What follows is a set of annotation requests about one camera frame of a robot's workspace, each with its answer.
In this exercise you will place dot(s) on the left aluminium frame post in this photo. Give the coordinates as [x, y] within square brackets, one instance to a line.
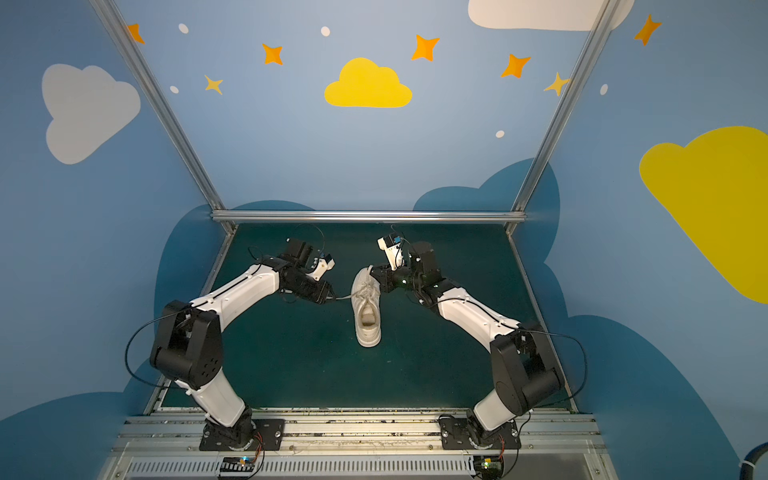
[113, 22]

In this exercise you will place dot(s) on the green table mat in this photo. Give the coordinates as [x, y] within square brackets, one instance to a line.
[285, 352]

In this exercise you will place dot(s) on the right aluminium frame post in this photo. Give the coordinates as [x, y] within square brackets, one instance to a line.
[583, 68]

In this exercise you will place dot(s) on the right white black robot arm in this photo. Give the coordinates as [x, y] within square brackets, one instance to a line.
[525, 370]

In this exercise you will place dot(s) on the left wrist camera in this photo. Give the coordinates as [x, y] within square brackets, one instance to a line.
[303, 256]

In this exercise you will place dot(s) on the right green circuit board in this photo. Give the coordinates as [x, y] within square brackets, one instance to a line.
[487, 468]

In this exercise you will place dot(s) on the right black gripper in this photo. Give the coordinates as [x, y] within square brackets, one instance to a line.
[384, 279]

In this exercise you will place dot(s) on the aluminium frame post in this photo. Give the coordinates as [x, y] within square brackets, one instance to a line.
[113, 22]
[583, 68]

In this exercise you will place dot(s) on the aluminium rail base frame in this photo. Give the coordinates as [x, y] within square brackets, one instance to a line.
[360, 444]

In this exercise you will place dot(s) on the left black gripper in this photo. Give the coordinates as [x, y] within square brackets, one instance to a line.
[318, 291]

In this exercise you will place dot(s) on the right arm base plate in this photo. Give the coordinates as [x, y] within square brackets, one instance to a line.
[459, 433]

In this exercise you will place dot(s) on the white sneaker shoe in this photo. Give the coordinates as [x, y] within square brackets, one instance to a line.
[366, 312]

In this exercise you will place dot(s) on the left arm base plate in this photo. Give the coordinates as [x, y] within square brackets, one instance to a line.
[246, 435]

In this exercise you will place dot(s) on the left green circuit board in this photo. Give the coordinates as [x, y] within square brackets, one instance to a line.
[237, 467]

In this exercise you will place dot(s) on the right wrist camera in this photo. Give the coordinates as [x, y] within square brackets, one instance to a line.
[392, 245]

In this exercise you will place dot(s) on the horizontal aluminium frame bar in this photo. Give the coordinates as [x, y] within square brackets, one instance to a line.
[296, 216]

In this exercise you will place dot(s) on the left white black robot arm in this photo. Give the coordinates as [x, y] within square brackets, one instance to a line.
[188, 345]

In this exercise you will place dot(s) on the green circuit board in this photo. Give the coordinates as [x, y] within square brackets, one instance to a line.
[237, 467]
[487, 468]

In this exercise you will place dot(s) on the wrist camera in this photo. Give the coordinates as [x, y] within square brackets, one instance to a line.
[303, 256]
[392, 245]

